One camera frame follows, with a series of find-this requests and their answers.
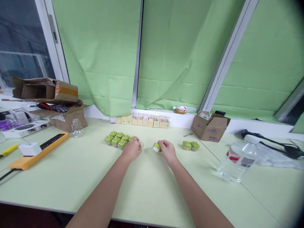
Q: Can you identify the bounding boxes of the person's left hand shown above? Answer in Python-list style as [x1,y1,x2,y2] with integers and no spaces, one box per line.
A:
[120,137,143,163]

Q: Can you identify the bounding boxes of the person's right hand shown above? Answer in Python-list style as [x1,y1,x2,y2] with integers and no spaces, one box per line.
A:
[157,139,178,165]

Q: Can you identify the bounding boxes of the person's left fingers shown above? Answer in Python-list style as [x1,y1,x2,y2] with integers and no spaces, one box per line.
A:
[129,137,143,151]

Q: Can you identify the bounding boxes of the person's right fingers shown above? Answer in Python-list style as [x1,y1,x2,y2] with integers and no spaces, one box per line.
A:
[157,139,172,152]

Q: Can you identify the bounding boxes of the group of green cube candles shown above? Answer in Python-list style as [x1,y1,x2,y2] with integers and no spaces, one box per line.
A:
[104,130,134,150]

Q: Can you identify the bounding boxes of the row of cream cartons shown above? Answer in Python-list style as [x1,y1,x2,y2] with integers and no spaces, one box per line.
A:
[116,113,171,130]

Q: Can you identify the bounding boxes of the small plastic drink bottle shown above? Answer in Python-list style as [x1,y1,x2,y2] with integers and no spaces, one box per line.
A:
[173,105,197,114]

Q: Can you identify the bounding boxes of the small cardboard box purple print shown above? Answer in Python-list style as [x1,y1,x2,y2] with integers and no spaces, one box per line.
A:
[191,111,231,143]

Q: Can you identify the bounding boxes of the clear bell-shaped glass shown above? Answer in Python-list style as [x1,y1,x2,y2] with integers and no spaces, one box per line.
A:
[70,118,85,138]

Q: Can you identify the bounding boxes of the cardboard box with clutter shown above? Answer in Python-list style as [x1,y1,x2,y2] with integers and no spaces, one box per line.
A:
[30,99,88,134]

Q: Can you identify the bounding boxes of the large clear water bottle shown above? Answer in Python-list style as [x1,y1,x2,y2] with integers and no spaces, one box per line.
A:
[218,135,260,184]

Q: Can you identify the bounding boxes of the orange power strip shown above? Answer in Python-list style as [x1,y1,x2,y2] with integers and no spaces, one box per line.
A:
[9,132,70,170]

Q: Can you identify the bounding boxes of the green curtain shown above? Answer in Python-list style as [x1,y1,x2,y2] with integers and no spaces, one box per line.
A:
[51,0,142,118]
[213,0,304,124]
[136,0,245,112]

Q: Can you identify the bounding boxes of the open cardboard box orange tape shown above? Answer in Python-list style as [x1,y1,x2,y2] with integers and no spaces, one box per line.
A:
[12,76,79,104]

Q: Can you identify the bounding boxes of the white charger cube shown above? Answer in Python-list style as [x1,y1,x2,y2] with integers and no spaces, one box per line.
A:
[19,142,42,157]

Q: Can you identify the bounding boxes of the white flat box black print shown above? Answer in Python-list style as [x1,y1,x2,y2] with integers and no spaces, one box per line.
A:
[2,119,52,139]

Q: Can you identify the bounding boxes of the clear plastic bags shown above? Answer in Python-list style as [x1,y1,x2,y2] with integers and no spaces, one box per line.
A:
[255,139,304,169]

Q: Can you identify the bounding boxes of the yellow pen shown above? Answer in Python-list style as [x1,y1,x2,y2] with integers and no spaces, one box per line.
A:
[0,144,19,159]

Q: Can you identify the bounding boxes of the black cable with plug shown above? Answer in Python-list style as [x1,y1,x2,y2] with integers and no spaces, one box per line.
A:
[235,129,304,160]

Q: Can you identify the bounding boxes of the black power cord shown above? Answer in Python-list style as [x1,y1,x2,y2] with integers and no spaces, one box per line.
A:
[0,168,16,182]

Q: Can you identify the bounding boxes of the window with white frame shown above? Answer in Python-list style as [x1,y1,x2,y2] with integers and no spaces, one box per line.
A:
[0,0,71,95]

